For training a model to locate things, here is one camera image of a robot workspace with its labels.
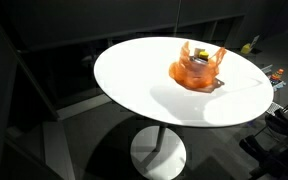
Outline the orange plastic bag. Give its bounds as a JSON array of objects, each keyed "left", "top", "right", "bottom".
[{"left": 168, "top": 41, "right": 227, "bottom": 94}]

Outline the yellow capped item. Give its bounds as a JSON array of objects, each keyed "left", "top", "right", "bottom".
[{"left": 198, "top": 50, "right": 210, "bottom": 61}]

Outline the yellow background object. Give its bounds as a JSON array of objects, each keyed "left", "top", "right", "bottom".
[{"left": 240, "top": 43, "right": 254, "bottom": 55}]

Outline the perforated metal plate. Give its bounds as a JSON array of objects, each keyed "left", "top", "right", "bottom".
[{"left": 266, "top": 101, "right": 285, "bottom": 116}]

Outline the black clamp stand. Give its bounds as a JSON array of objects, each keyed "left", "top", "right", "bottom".
[{"left": 238, "top": 109, "right": 288, "bottom": 180}]

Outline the white table pedestal base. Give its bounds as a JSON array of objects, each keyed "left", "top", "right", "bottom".
[{"left": 129, "top": 123, "right": 187, "bottom": 180}]

